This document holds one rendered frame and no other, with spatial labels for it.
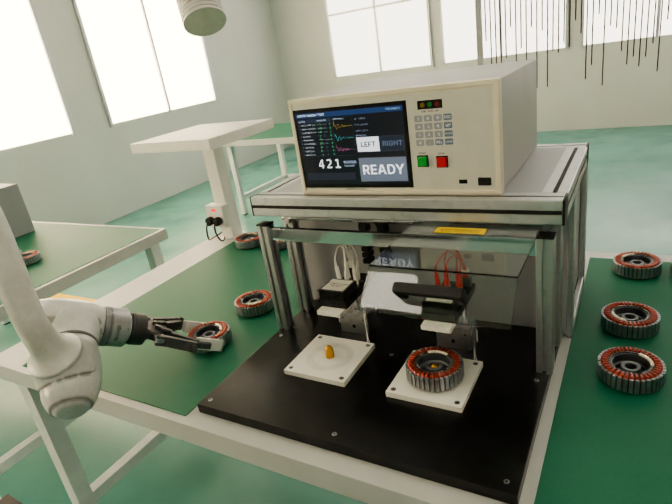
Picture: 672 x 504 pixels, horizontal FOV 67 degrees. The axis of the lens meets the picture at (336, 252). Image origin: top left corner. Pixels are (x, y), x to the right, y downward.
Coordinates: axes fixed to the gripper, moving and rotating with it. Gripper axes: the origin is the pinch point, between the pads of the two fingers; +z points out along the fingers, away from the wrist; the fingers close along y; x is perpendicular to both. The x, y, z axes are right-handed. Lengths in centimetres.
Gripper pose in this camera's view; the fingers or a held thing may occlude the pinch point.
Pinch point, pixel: (208, 336)
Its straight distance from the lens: 138.0
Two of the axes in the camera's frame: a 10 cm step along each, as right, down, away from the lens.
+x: 2.9, -9.5, -0.9
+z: 8.0, 1.9, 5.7
